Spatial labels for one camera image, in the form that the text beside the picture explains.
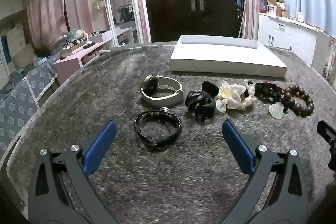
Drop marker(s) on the white shallow tray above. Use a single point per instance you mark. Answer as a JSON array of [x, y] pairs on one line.
[[225, 58]]

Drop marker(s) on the white cabinet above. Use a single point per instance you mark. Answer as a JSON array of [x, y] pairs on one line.
[[288, 35]]

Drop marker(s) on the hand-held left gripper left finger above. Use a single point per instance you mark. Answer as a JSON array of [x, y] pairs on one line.
[[101, 145]]

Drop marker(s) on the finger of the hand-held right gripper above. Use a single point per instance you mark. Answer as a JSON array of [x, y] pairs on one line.
[[328, 134]]

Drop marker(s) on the pink shelf unit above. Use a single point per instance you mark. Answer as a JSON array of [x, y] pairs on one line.
[[71, 61]]

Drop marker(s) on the grey fluffy mat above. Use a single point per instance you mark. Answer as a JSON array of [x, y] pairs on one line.
[[118, 98]]

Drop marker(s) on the white flower hair scrunchie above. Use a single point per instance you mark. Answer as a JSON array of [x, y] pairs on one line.
[[228, 96]]

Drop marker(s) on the pale jade pendant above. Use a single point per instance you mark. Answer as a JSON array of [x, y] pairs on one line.
[[277, 110]]

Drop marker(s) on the black hair claw clip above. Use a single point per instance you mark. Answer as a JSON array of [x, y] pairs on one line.
[[195, 103]]

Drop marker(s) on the pink curtain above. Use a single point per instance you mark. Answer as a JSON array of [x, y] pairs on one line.
[[46, 8]]

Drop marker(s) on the white framed standing mirror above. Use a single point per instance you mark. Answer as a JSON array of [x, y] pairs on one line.
[[123, 3]]

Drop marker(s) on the blue patterned cloth cover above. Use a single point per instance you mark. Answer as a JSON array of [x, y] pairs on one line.
[[18, 106]]

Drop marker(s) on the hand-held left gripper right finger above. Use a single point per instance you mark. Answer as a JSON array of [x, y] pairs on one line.
[[237, 145]]

